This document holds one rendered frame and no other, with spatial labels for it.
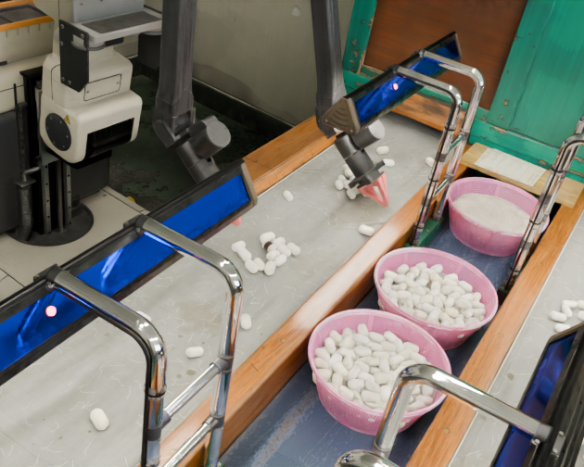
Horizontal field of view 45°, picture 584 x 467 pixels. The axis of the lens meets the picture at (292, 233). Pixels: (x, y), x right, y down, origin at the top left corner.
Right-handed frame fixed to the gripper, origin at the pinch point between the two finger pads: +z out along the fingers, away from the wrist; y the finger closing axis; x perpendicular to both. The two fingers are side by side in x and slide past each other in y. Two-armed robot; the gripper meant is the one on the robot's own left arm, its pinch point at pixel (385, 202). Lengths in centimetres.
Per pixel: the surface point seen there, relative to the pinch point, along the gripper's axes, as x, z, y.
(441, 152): -23.5, -5.5, -5.7
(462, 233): -8.4, 17.7, 10.1
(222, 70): 135, -74, 142
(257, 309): 4, -1, -53
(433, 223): -4.2, 11.8, 7.4
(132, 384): 7, -6, -83
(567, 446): -59, 18, -84
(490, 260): -12.0, 26.9, 8.6
